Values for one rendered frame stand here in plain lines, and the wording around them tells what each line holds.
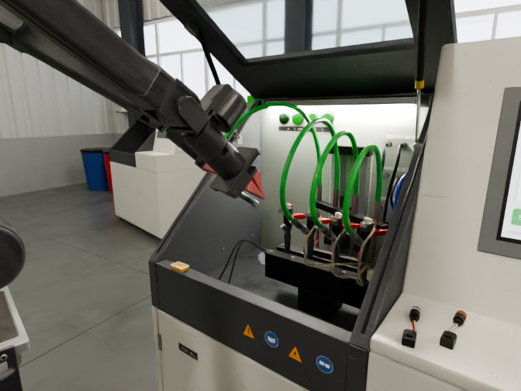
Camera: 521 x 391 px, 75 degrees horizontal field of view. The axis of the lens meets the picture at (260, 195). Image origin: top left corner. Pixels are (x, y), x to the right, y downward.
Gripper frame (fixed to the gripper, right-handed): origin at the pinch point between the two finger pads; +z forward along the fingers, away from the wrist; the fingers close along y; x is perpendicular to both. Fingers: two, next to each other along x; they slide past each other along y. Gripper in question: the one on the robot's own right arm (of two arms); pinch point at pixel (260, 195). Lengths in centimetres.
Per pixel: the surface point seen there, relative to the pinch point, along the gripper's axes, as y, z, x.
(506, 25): 369, 224, 93
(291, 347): -21.9, 27.7, -5.3
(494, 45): 54, 12, -23
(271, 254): -4.2, 31.9, 19.8
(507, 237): 21, 34, -33
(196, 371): -45, 38, 27
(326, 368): -21.2, 30.0, -13.7
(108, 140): 90, 147, 754
